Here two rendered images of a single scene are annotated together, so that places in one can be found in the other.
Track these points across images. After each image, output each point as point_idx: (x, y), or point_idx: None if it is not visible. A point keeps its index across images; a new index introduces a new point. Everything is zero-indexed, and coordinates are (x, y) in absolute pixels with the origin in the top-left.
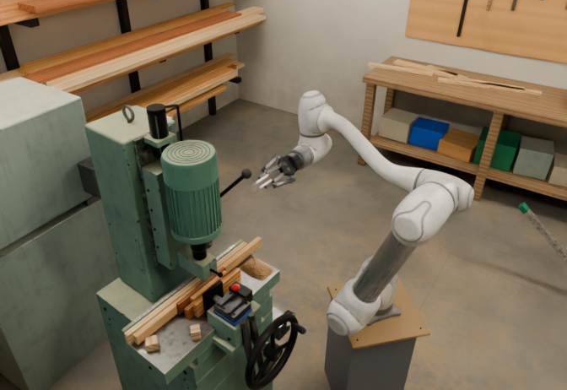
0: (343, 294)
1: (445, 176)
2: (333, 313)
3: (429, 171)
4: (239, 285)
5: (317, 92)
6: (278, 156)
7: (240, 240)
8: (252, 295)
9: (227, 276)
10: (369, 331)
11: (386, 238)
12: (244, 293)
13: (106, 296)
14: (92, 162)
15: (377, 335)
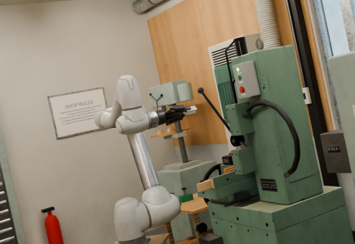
0: (165, 189)
1: (102, 110)
2: (176, 197)
3: (105, 111)
4: (228, 153)
5: (123, 75)
6: (168, 108)
7: (214, 177)
8: (222, 160)
9: (233, 166)
10: (151, 238)
11: (141, 137)
12: (226, 155)
13: (332, 187)
14: (339, 130)
15: (148, 237)
